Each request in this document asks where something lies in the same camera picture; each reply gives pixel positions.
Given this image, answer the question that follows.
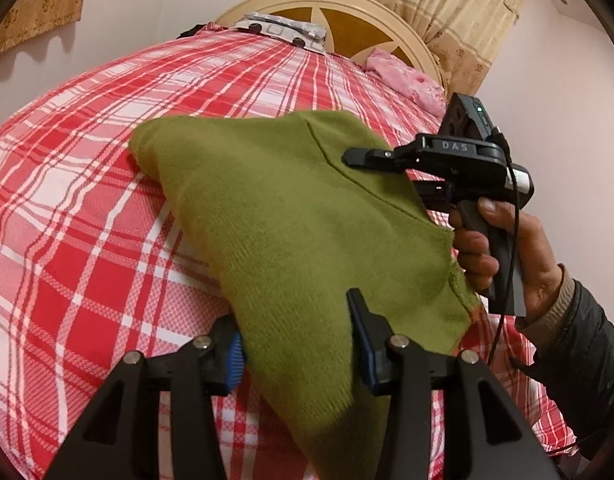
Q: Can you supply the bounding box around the green striped knit sweater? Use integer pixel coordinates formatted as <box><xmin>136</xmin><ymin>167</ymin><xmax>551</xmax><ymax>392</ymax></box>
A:
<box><xmin>129</xmin><ymin>110</ymin><xmax>479</xmax><ymax>479</ymax></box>

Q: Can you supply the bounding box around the dark jacket right forearm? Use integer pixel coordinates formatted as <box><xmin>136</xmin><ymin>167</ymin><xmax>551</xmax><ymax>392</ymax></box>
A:
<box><xmin>515</xmin><ymin>271</ymin><xmax>614</xmax><ymax>460</ymax></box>

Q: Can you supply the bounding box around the person's right hand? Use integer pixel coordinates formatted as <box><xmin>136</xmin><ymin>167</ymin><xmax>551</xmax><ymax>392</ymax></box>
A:
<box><xmin>448</xmin><ymin>197</ymin><xmax>564</xmax><ymax>325</ymax></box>

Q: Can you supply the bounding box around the pink floral pillow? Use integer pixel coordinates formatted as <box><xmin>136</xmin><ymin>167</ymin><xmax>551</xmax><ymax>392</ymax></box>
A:
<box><xmin>363</xmin><ymin>48</ymin><xmax>447</xmax><ymax>118</ymax></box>

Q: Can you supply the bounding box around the cream wooden headboard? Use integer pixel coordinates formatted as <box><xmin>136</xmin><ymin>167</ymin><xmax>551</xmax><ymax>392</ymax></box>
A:
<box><xmin>215</xmin><ymin>0</ymin><xmax>442</xmax><ymax>82</ymax></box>

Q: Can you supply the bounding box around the red plaid bed sheet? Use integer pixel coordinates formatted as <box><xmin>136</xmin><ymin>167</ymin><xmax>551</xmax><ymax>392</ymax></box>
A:
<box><xmin>0</xmin><ymin>22</ymin><xmax>578</xmax><ymax>480</ymax></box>

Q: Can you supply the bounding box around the beige side window curtain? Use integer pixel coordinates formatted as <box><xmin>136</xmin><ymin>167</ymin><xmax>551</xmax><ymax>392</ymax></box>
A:
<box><xmin>0</xmin><ymin>0</ymin><xmax>83</xmax><ymax>54</ymax></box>

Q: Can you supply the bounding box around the black camera box right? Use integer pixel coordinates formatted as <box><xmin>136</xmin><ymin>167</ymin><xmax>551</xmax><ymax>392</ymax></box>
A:
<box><xmin>437</xmin><ymin>92</ymin><xmax>494</xmax><ymax>141</ymax></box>

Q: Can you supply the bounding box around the black cable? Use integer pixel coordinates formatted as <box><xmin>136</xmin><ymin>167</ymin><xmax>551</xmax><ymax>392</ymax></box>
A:
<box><xmin>486</xmin><ymin>129</ymin><xmax>522</xmax><ymax>366</ymax></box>

